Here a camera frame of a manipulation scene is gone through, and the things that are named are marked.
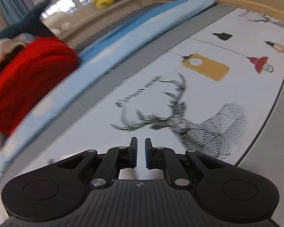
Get printed grey bed sheet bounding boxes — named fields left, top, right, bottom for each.
left=0, top=5, right=284, bottom=224

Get light blue folded sheet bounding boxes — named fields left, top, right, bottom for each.
left=0, top=0, right=216, bottom=190

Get red folded blanket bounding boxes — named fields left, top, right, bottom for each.
left=0, top=37, right=79, bottom=135

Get dark teal shark plush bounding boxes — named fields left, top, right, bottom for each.
left=0, top=0, right=55, bottom=40

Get blue curtain left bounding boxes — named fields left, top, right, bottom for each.
left=0, top=0, right=28, bottom=25

